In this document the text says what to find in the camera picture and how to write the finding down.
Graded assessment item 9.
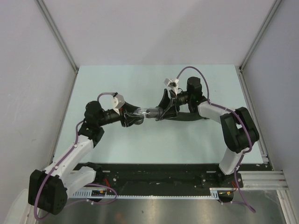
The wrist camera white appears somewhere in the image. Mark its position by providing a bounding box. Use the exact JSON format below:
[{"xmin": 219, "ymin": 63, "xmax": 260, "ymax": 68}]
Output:
[
  {"xmin": 164, "ymin": 78, "xmax": 179, "ymax": 94},
  {"xmin": 112, "ymin": 93, "xmax": 125, "ymax": 111}
]

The black corrugated hose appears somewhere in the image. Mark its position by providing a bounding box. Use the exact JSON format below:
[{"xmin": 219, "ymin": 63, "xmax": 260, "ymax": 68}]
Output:
[{"xmin": 148, "ymin": 106, "xmax": 208, "ymax": 123}]

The left aluminium corner post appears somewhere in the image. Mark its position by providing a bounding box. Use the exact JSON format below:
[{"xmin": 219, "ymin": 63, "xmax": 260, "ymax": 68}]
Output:
[{"xmin": 35, "ymin": 0, "xmax": 79, "ymax": 73}]

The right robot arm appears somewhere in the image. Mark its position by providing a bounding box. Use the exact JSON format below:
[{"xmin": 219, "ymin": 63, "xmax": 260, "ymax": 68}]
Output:
[{"xmin": 156, "ymin": 77, "xmax": 260, "ymax": 187}]

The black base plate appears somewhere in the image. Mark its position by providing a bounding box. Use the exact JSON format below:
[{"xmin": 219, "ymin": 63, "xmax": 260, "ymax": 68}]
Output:
[{"xmin": 75, "ymin": 162, "xmax": 269, "ymax": 191}]

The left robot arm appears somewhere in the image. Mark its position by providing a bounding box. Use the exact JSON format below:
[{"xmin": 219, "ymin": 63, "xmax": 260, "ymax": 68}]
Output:
[{"xmin": 28, "ymin": 101, "xmax": 143, "ymax": 220}]

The right aluminium corner post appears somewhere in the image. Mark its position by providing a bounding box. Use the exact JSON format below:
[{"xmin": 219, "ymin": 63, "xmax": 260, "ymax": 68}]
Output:
[{"xmin": 239, "ymin": 0, "xmax": 283, "ymax": 70}]

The aluminium corner post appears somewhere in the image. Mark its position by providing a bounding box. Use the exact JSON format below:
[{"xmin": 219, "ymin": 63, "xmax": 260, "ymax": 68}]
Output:
[
  {"xmin": 239, "ymin": 0, "xmax": 283, "ymax": 70},
  {"xmin": 35, "ymin": 0, "xmax": 79, "ymax": 73}
]

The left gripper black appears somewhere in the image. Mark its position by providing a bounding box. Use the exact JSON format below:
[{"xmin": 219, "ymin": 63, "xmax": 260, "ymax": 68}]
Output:
[{"xmin": 98, "ymin": 102, "xmax": 144, "ymax": 127}]

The grey slotted cable duct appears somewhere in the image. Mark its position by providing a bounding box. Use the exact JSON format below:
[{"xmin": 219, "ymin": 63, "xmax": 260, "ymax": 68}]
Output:
[{"xmin": 70, "ymin": 189, "xmax": 233, "ymax": 201}]

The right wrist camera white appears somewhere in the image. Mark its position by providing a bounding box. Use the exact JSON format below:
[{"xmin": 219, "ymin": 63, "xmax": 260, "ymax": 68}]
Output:
[{"xmin": 164, "ymin": 78, "xmax": 179, "ymax": 94}]

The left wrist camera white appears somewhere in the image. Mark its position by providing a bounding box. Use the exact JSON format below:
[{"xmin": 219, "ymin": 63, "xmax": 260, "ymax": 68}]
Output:
[{"xmin": 112, "ymin": 93, "xmax": 125, "ymax": 111}]

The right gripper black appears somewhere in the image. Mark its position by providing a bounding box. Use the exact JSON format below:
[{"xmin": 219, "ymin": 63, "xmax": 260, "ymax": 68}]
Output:
[{"xmin": 156, "ymin": 89, "xmax": 192, "ymax": 119}]

